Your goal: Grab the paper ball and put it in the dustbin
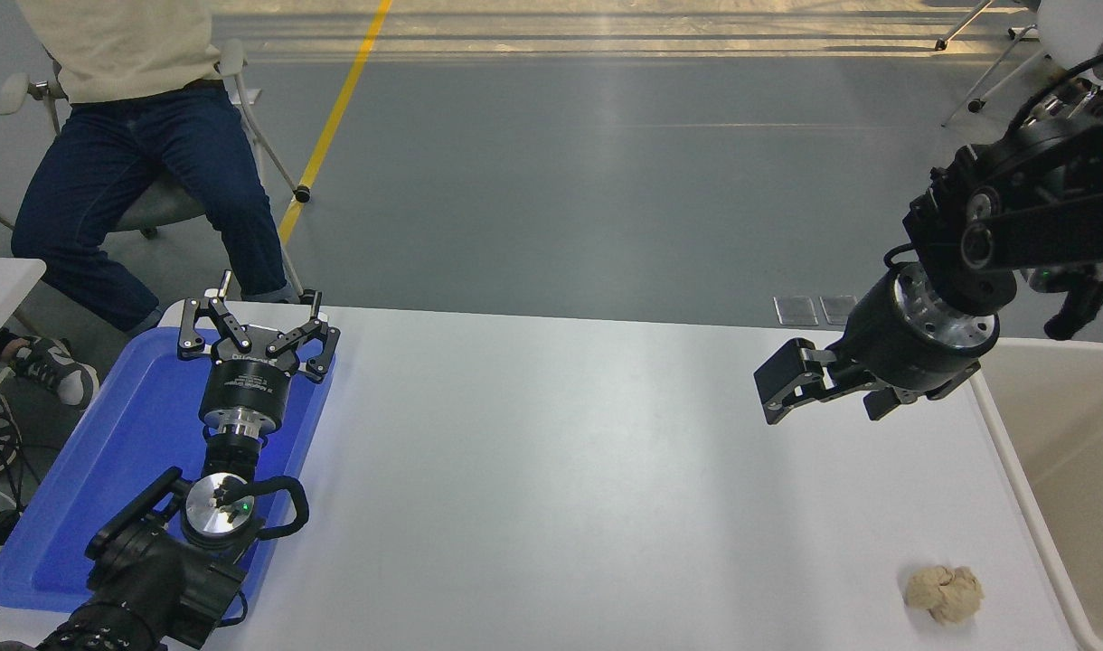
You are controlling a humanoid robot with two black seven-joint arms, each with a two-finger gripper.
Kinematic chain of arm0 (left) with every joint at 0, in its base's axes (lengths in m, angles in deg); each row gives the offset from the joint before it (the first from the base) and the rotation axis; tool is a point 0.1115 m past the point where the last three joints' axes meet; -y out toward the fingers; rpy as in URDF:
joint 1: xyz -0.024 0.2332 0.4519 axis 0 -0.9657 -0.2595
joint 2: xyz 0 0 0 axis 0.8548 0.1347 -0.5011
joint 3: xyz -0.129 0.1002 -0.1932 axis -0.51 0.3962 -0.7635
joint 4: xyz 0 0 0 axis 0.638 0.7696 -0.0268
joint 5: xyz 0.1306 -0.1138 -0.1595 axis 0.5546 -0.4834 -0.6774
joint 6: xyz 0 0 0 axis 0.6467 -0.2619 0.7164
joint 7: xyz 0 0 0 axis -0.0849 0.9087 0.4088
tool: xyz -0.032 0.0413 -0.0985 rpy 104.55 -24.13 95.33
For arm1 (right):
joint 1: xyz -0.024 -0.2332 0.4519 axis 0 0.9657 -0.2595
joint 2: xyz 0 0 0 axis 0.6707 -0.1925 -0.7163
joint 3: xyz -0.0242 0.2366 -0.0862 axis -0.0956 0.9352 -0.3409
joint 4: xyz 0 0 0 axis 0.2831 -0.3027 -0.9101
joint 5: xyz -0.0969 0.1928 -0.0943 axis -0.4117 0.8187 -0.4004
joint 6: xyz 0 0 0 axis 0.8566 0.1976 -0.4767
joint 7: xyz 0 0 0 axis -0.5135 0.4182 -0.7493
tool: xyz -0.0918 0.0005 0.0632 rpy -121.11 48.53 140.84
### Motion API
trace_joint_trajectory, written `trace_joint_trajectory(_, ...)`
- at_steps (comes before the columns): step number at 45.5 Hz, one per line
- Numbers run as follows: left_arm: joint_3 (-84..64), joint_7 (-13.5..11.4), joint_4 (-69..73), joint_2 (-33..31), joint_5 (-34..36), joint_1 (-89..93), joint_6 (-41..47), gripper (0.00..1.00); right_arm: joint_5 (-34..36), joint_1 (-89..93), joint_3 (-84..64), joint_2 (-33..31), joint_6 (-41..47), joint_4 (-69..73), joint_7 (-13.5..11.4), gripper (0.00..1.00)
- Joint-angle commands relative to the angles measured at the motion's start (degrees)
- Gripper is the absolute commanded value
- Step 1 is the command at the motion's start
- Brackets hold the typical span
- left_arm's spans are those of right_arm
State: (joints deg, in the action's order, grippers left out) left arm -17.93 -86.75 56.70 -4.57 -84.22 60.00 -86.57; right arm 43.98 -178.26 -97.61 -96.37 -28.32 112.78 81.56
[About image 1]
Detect tan paper ball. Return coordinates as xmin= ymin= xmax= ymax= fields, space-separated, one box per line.
xmin=904 ymin=565 xmax=985 ymax=627

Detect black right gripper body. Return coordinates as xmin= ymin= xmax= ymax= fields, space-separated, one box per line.
xmin=832 ymin=276 xmax=983 ymax=401

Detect white chair metal legs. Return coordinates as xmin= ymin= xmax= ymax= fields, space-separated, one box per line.
xmin=942 ymin=0 xmax=1103 ymax=127
xmin=934 ymin=0 xmax=1041 ymax=52

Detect large pale bin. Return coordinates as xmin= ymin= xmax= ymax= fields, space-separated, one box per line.
xmin=967 ymin=336 xmax=1103 ymax=651

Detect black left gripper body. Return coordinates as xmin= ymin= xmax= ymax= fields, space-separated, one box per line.
xmin=198 ymin=325 xmax=303 ymax=422

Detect grey office chair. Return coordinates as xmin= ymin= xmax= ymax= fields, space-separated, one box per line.
xmin=0 ymin=38 xmax=322 ymax=308

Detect small white side table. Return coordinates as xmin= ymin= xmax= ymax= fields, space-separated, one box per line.
xmin=0 ymin=258 xmax=48 ymax=412

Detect person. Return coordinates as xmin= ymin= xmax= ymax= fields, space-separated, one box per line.
xmin=0 ymin=0 xmax=290 ymax=408

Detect blue plastic tray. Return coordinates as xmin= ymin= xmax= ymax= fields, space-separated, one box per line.
xmin=0 ymin=325 xmax=337 ymax=625

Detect black floor cables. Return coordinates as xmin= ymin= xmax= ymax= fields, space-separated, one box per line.
xmin=0 ymin=398 xmax=42 ymax=561

